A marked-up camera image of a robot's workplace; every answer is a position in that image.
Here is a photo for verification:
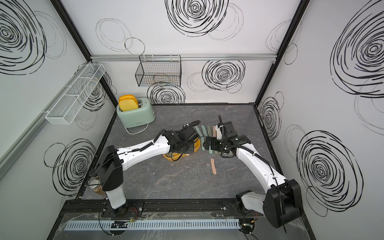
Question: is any black wire wall basket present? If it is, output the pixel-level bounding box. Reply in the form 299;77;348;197
135;55;182;87

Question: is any mint knife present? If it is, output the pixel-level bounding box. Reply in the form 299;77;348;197
201;138;206;151
194;126;203;138

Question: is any dark grey green knife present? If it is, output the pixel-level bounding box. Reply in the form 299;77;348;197
207;125;213;137

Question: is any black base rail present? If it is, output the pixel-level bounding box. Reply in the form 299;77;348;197
61;198;256;218

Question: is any clear spice jar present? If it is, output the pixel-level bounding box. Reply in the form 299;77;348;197
88;179;105;196

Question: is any yellow toast slice front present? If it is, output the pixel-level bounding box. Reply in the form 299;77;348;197
119;98;139;112

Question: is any mint green toaster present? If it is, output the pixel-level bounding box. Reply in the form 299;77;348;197
116;98;155;128

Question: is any aluminium wall rail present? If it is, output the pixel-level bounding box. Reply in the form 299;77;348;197
1;61;91;181
91;54;277;62

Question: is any black corner frame post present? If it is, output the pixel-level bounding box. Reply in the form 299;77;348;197
50;0;118;107
254;0;311;108

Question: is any black corner frame post left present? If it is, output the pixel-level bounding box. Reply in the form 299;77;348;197
50;0;118;107

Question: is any grey green fruit knife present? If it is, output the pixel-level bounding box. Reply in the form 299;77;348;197
201;125;208;137

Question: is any aluminium wall rail left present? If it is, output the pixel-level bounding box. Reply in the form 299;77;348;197
1;61;91;181

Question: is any yellow toast slice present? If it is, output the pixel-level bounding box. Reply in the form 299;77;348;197
119;98;139;112
119;95;137;102

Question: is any yellow storage box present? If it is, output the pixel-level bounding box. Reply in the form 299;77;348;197
163;138;201;162

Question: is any yellow toast slice rear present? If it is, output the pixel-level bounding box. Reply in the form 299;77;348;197
119;95;137;102

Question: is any black corner frame post right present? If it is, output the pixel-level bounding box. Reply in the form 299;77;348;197
254;0;311;108

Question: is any pink handled fruit knife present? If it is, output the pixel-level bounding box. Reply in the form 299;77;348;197
212;126;217;138

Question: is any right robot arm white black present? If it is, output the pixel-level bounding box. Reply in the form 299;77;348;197
203;136;304;228

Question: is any white slotted cable duct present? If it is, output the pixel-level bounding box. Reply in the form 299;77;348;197
64;219;241;232

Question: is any white mesh wall shelf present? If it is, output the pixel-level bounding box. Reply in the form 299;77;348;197
45;63;106;125

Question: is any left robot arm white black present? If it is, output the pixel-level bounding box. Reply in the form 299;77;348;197
90;121;201;210

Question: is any white toaster power cable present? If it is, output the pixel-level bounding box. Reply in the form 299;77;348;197
125;122;150;136

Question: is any aluminium wall rail back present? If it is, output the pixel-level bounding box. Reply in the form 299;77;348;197
91;54;277;62

